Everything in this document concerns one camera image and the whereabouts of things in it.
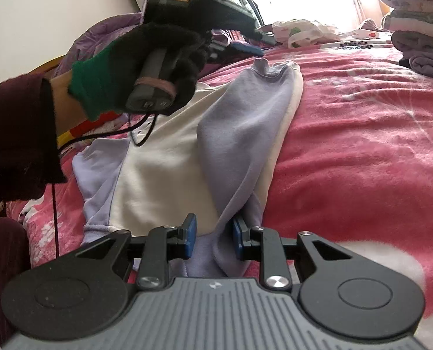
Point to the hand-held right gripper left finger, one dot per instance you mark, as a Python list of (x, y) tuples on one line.
[(190, 237)]

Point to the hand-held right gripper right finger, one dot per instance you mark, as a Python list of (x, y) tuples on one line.
[(238, 238)]

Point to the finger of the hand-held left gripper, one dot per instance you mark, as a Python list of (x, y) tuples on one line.
[(252, 25), (245, 48)]

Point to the lilac and cream sweatshirt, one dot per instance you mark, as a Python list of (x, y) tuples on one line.
[(165, 160)]

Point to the person's left forearm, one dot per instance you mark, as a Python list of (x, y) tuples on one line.
[(16, 135)]

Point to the stack of grey-lilac folded clothes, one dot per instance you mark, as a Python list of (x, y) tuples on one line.
[(416, 36)]

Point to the person's left hand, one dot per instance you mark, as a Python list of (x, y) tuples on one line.
[(165, 36)]

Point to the white printed garment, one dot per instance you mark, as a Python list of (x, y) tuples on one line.
[(300, 31)]

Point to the purple duvet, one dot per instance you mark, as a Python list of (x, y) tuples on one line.
[(103, 32)]

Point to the mauve crumpled cloth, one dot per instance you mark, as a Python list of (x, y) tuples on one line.
[(370, 24)]

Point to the wooden cabinet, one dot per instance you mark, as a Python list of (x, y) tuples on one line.
[(369, 5)]

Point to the pink floral blanket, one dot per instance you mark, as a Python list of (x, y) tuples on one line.
[(347, 135)]

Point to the person's leg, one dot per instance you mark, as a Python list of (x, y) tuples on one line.
[(1, 262)]

